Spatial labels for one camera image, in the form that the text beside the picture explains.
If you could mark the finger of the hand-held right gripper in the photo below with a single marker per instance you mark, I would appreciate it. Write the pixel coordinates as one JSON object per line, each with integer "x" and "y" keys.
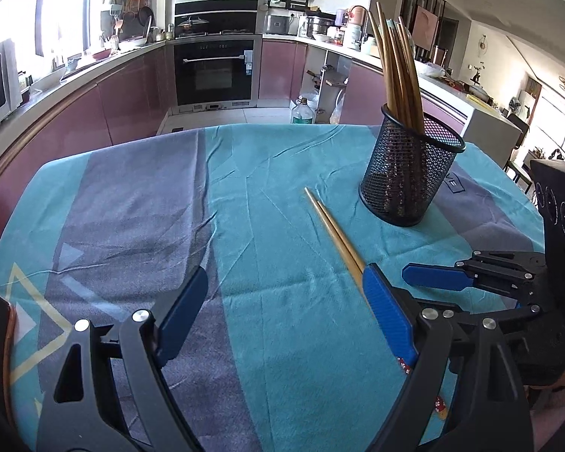
{"x": 518, "y": 316}
{"x": 433, "y": 278}

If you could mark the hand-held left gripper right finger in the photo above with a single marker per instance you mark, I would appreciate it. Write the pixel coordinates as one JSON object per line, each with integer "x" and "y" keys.
{"x": 388, "y": 315}

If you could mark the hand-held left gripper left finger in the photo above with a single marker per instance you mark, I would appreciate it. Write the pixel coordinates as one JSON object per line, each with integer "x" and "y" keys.
{"x": 183, "y": 313}

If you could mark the pair of wooden chopsticks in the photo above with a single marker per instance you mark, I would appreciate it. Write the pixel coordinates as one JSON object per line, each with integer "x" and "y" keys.
{"x": 332, "y": 234}

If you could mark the black mesh utensil holder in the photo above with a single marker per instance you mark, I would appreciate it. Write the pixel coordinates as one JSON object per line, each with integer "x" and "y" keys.
{"x": 405, "y": 174}

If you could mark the bunch of wooden chopsticks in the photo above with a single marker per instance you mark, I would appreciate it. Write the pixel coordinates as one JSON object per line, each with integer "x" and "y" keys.
{"x": 398, "y": 75}

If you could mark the person's right hand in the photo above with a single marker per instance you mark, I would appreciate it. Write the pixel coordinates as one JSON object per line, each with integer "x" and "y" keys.
{"x": 548, "y": 391}

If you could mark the dark wooden chair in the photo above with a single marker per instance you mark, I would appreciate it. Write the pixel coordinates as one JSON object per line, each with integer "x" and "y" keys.
{"x": 518, "y": 176}

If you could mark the teal and grey tablecloth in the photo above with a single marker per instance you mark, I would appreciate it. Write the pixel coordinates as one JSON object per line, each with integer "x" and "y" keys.
{"x": 273, "y": 245}

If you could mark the white island cabinet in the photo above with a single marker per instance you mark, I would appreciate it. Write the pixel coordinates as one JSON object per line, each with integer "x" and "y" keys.
{"x": 492, "y": 136}

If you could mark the white plastic bag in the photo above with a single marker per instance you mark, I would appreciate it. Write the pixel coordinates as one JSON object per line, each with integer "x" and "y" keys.
{"x": 431, "y": 69}

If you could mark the plastic water bottle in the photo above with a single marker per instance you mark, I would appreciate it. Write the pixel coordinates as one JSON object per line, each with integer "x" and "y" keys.
{"x": 301, "y": 113}

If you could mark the purple kitchen base cabinets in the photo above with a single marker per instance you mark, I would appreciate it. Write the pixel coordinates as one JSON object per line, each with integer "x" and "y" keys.
{"x": 122, "y": 99}

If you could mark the black built-in oven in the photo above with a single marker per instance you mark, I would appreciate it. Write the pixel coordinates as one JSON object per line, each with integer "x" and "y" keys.
{"x": 214, "y": 73}

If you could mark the pink electric kettle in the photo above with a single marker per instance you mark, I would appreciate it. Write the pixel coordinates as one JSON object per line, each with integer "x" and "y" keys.
{"x": 358, "y": 19}

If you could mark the red bowl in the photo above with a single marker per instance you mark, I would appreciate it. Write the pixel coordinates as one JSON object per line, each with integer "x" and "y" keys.
{"x": 99, "y": 53}

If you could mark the white bowl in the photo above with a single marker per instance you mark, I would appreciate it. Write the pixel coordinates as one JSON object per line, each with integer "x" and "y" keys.
{"x": 132, "y": 43}

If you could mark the silver rice cooker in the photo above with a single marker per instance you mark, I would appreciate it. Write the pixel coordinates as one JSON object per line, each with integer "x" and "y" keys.
{"x": 319, "y": 26}

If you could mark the steel pot with glass lid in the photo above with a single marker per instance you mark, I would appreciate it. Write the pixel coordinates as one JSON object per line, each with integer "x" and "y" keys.
{"x": 191, "y": 23}

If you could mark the small silver countertop oven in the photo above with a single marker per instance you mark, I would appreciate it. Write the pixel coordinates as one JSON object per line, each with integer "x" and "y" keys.
{"x": 277, "y": 23}

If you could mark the hanging black frying pan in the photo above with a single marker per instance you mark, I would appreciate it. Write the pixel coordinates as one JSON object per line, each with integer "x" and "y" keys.
{"x": 145, "y": 14}

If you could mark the black range hood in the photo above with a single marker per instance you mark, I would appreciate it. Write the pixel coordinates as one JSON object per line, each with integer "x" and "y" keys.
{"x": 216, "y": 7}

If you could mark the kitchen window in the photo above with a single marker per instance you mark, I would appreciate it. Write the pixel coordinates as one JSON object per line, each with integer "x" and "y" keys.
{"x": 70, "y": 9}

